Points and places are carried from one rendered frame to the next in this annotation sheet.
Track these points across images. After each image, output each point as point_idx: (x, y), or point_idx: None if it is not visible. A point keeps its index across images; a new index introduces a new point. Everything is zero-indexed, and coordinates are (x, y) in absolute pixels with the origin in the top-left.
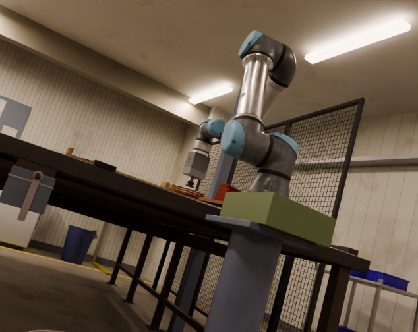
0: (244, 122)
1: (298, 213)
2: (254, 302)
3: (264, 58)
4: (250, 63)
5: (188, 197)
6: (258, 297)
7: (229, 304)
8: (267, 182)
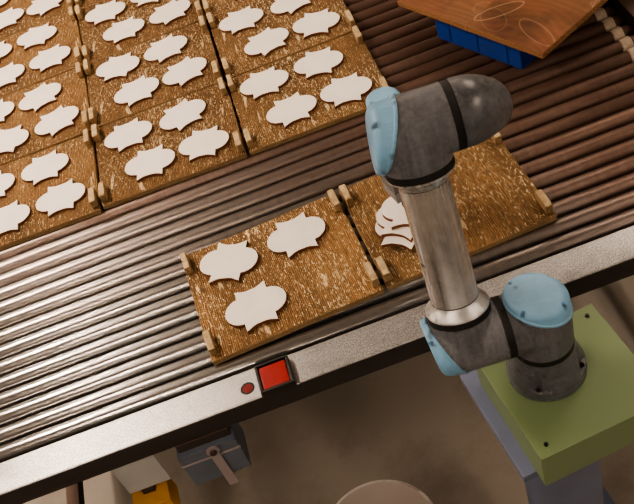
0: (449, 338)
1: (594, 443)
2: (575, 483)
3: (428, 186)
4: (404, 196)
5: (419, 274)
6: (580, 477)
7: (542, 488)
8: (532, 379)
